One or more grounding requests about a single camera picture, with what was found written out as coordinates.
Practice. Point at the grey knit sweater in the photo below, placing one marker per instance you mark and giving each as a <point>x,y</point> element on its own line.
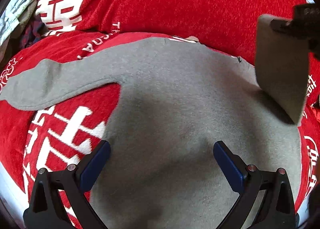
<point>142,130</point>

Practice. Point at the red wedding pillow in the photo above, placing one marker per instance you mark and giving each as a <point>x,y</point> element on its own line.
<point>225,25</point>

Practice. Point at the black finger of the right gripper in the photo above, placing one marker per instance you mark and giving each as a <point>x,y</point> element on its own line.
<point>304,25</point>

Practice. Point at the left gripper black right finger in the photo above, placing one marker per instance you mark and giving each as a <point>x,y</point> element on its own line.
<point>277,208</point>

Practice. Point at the white striped cloth pile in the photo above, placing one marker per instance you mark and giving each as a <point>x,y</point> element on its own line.
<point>10,16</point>

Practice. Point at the red wedding blanket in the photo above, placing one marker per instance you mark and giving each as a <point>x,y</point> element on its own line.
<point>161,102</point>

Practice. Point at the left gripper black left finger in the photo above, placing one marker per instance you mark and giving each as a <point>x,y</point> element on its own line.
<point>46,209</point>

